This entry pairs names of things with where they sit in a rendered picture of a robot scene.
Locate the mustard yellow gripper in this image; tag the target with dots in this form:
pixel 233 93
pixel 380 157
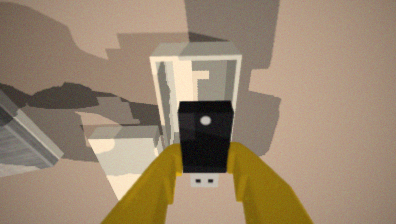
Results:
pixel 266 197

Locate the black usb stick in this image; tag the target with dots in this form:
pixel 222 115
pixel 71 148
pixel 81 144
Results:
pixel 205 129

